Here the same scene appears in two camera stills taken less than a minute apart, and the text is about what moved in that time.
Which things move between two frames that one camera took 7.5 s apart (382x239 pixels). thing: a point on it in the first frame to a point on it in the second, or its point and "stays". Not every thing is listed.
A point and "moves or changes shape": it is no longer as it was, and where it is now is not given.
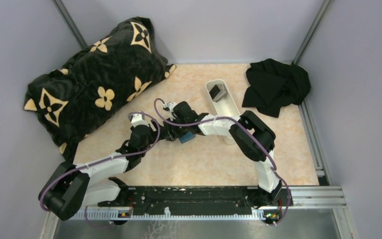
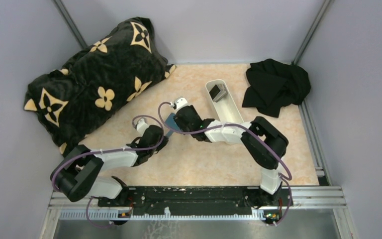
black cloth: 273,84 stays
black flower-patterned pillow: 109,74 stays
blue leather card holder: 188,136 moves or changes shape
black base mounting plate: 199,200 stays
